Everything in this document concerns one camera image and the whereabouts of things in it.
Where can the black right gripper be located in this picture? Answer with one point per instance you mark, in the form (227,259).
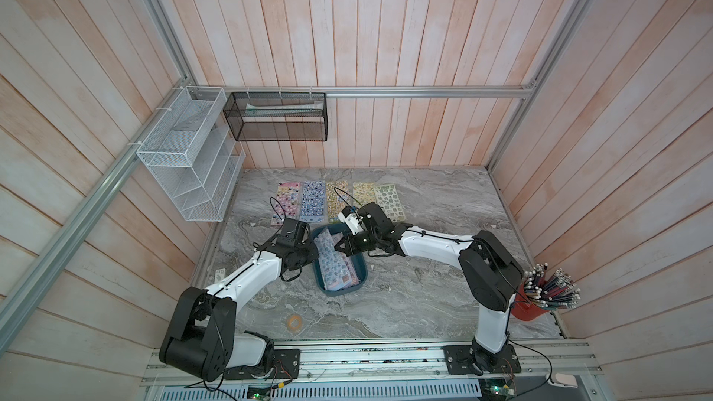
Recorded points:
(350,245)

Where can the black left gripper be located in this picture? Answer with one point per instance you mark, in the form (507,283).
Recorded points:
(313,254)

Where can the white green sticker sheet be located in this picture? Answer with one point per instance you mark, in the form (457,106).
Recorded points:
(388,199)

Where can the blue penguin sticker sheet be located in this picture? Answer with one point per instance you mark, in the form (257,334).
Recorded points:
(313,197)

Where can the pink sticker sheet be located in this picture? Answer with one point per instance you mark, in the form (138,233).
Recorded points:
(288,196)

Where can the green panda sticker sheet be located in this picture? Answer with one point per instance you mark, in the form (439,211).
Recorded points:
(364,192)

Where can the yellow animal sticker sheet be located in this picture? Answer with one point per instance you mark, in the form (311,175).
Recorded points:
(336,199)

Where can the lilac gem sticker sheet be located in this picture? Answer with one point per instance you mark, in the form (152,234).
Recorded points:
(337,271)

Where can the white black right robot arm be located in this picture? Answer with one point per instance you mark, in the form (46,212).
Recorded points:
(491,272)

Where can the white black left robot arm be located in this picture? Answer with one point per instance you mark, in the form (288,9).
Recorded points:
(201,338)

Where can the small white card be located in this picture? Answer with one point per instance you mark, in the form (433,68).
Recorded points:
(220,275)

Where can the red cup of pencils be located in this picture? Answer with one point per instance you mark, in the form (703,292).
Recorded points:
(544,291)

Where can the black wire mesh basket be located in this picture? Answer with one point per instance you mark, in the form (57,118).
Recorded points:
(277,116)

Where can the white wire mesh shelf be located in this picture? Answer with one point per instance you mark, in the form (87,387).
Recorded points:
(190,152)

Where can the aluminium frame bar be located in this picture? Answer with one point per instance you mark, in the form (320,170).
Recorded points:
(402,91)

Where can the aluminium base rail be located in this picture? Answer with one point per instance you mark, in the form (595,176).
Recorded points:
(421,359)

